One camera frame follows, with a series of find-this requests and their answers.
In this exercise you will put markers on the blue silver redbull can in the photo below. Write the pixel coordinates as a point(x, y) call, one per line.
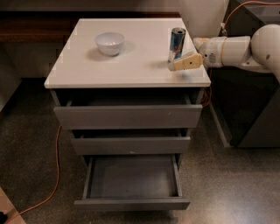
point(177, 43)

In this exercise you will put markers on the grey cabinet with white top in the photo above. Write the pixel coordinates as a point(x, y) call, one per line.
point(138, 75)

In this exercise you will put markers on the grey bottom drawer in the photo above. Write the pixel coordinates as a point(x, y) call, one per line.
point(132, 183)

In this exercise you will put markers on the grey top drawer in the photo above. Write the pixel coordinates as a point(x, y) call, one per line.
point(129, 117)

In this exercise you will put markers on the dark grey cabinet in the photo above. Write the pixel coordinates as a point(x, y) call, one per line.
point(246, 105)

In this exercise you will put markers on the grey drawer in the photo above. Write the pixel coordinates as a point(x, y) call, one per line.
point(130, 141)
point(132, 183)
point(129, 117)

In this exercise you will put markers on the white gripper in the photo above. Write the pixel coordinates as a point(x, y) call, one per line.
point(213, 52)

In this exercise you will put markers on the brown wooden counter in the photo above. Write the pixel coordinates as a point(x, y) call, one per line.
point(56, 26)

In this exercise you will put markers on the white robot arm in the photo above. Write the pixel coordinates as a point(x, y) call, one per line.
point(259, 53)

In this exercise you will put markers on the white bowl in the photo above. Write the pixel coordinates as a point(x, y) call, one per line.
point(109, 43)

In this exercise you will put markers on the grey middle drawer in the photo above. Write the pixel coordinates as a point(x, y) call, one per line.
point(130, 141)

